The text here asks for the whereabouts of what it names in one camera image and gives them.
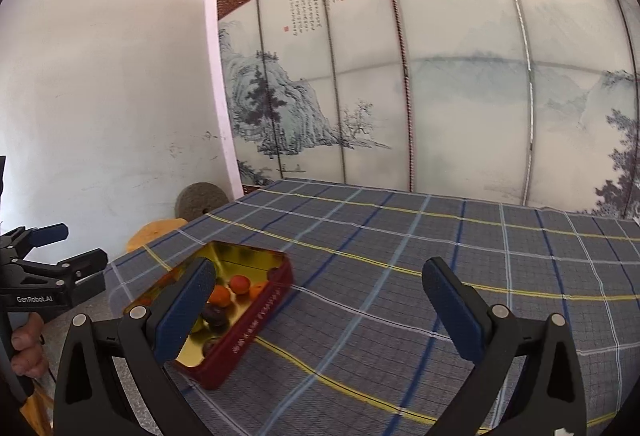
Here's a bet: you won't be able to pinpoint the landscape painted folding screen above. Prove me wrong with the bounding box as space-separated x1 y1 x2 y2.
216 0 640 219

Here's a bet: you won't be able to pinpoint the round grey millstone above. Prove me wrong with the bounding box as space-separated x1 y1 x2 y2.
175 183 230 222

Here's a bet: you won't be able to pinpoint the person's left hand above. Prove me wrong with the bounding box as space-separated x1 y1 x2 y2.
10 313 50 379

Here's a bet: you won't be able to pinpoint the gold tin box red sides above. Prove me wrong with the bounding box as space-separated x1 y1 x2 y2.
122 240 295 391

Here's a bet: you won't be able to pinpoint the grey plaid tablecloth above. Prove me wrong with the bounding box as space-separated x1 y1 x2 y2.
107 178 640 436

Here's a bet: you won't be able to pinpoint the orange plastic stool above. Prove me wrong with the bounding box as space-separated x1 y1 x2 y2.
126 218 187 253

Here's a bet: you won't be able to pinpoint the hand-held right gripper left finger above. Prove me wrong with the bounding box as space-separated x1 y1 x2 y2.
52 256 217 436

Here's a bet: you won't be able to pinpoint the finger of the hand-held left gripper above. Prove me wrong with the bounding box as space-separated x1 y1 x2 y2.
15 249 108 307
0 223 69 262

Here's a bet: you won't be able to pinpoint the orange round fruit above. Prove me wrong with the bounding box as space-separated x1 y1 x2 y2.
207 285 233 308

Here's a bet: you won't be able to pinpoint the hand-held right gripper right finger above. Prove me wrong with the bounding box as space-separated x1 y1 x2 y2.
421 257 587 436

